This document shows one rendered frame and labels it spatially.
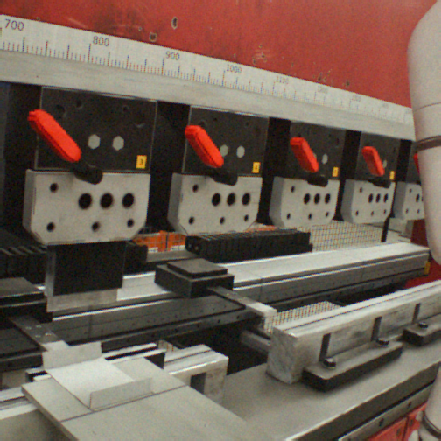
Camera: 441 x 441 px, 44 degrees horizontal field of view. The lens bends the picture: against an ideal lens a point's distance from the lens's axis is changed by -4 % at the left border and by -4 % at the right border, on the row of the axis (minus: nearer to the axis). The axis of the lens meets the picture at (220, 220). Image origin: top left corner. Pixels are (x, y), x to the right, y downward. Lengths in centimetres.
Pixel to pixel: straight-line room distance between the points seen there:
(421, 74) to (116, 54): 33
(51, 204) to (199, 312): 64
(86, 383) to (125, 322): 38
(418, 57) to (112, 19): 33
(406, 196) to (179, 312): 52
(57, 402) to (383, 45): 78
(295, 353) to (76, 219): 54
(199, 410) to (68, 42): 43
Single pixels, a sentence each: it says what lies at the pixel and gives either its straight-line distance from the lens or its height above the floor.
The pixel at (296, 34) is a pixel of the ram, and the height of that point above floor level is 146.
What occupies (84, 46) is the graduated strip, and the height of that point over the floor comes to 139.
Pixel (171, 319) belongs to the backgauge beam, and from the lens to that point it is 114.
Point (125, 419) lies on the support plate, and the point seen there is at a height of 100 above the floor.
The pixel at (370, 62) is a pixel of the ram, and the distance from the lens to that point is 102.
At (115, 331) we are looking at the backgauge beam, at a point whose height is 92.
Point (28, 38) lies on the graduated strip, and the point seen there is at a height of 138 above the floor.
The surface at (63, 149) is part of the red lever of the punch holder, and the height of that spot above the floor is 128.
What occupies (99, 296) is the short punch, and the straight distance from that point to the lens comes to 73.
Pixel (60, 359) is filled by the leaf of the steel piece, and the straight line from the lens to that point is 74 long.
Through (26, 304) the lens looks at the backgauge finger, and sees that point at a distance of 88.
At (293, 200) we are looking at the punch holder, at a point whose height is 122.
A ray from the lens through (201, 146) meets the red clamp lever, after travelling 67.
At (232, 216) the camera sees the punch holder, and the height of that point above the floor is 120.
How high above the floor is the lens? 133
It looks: 10 degrees down
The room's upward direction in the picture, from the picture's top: 8 degrees clockwise
